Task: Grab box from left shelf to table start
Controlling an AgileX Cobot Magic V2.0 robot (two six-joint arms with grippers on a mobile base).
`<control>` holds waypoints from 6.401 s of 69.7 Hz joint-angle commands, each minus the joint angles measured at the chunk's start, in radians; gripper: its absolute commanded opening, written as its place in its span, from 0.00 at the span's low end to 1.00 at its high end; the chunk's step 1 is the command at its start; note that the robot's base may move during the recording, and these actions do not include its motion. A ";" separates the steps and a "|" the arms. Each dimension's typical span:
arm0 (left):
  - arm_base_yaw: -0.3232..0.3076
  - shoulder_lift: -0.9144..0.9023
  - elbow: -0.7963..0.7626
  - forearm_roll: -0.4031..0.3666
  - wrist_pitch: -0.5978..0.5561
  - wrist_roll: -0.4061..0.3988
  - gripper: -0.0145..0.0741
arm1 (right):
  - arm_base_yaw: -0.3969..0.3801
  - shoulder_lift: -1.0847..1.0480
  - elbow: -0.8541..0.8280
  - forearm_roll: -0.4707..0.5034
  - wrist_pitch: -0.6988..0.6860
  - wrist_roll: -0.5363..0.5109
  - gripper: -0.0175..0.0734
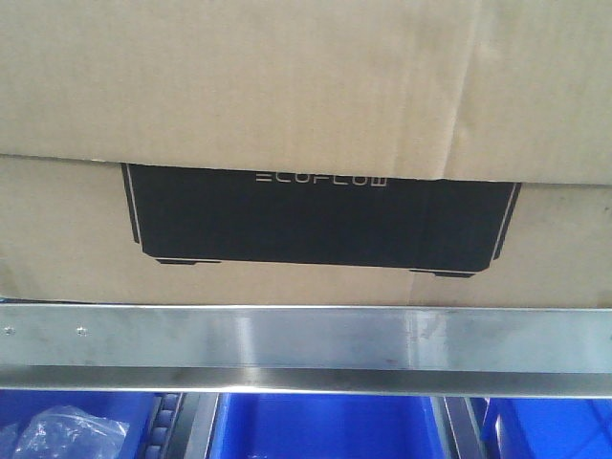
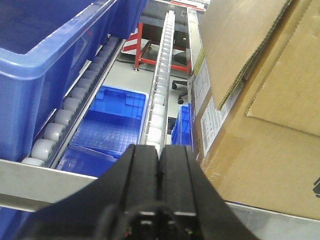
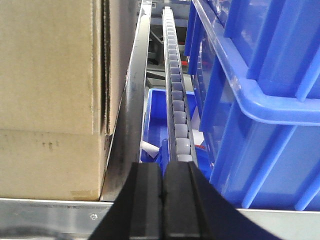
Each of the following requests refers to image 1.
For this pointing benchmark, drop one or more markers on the left metal shelf divider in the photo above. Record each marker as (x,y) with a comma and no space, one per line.
(181,426)

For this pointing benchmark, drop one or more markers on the brown Ecoflow cardboard box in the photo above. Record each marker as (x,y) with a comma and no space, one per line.
(441,153)

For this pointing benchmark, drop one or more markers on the blue plastic bin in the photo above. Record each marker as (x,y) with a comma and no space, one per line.
(19,406)
(325,426)
(547,428)

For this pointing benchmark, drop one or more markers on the metal shelf rail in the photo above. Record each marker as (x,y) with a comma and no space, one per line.
(448,351)

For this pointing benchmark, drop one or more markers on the right blue plastic bin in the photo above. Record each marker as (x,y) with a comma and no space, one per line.
(547,428)

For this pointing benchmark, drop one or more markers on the middle blue plastic bin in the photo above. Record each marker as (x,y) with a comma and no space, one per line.
(325,426)

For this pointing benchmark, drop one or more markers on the left blue plastic bin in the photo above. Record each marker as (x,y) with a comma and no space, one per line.
(19,406)

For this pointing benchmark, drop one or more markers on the metal shelf divider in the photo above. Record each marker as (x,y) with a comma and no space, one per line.
(462,429)
(181,426)

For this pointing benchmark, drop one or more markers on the clear plastic bag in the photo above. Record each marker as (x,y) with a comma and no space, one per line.
(65,431)

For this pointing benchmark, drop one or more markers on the right metal shelf divider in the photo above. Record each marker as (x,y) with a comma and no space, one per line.
(462,429)

